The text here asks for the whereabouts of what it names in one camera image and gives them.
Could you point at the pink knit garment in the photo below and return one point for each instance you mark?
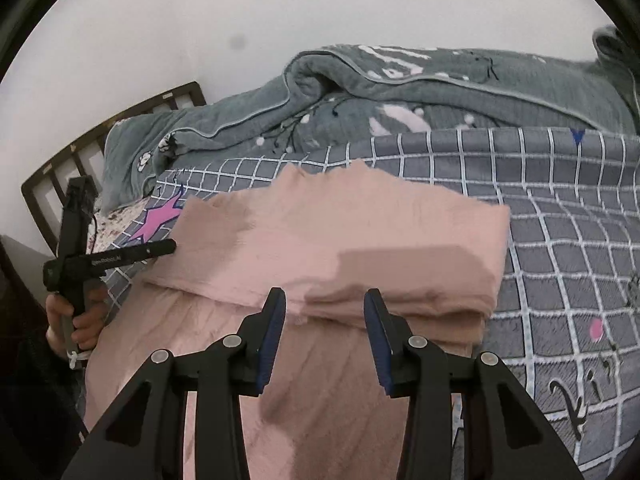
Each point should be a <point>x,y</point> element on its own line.
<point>325,230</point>

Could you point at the grey checked bed sheet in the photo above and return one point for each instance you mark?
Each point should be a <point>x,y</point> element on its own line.
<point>550,260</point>

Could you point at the dark wooden headboard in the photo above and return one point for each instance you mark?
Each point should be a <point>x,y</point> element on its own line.
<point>40,210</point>

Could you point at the person's left hand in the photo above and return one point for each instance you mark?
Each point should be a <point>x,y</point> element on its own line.
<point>87,320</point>

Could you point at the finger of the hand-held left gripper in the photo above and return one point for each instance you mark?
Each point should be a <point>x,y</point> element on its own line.
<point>155,248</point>

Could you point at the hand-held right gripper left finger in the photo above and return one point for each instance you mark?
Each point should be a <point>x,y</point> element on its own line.
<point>272,330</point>

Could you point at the floral mattress cover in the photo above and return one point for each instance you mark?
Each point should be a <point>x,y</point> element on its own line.
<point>107,222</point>

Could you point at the grey-green quilt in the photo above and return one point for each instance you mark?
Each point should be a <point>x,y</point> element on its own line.
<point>450,100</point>

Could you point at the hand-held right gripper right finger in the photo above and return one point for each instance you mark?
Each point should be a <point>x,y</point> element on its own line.
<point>376,335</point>

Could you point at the person's left forearm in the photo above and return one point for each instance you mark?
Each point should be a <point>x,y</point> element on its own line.
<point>35,390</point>

